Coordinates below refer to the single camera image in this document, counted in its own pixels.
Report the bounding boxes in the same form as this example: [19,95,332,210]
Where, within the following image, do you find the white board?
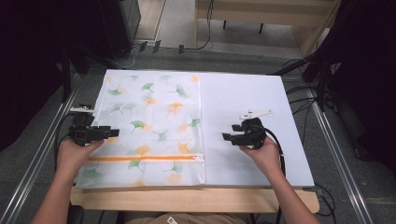
[75,68,316,189]

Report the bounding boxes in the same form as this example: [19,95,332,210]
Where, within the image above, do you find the black floor cable loop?
[312,182,338,218]

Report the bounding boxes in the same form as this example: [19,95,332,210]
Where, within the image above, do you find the aluminium rail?
[306,88,375,224]
[0,74,82,224]

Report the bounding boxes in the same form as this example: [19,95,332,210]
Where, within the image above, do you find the dark curtain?
[0,0,106,153]
[323,0,396,176]

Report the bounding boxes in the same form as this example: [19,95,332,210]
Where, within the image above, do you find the person's left hand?
[56,138,106,182]

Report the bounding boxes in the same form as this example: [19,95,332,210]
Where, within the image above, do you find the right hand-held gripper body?
[236,108,274,150]

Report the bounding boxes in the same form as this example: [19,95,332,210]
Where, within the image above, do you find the wooden table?
[69,186,320,215]

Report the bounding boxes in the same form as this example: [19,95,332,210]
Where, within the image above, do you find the white floor cable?
[111,45,142,70]

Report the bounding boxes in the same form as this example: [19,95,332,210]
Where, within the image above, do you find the black cabinet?
[98,0,142,61]

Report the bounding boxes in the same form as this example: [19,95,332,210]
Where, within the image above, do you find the black cable with plug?
[177,0,217,55]

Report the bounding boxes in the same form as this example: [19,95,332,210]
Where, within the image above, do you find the black metal stand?
[59,43,110,105]
[270,50,339,112]

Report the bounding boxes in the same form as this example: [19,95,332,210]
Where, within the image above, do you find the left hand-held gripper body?
[68,104,111,147]

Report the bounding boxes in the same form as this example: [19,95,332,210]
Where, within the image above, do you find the person's right hand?
[238,135,283,177]

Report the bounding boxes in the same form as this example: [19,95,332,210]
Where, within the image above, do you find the wooden bench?
[193,0,342,58]

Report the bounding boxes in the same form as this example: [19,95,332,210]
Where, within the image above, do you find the bundle of black floor cables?
[283,58,326,147]

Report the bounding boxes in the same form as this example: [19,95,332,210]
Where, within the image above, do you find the leaf print mesh zipper bag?
[75,72,207,189]

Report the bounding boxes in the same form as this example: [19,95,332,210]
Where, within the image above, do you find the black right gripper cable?
[253,124,287,224]

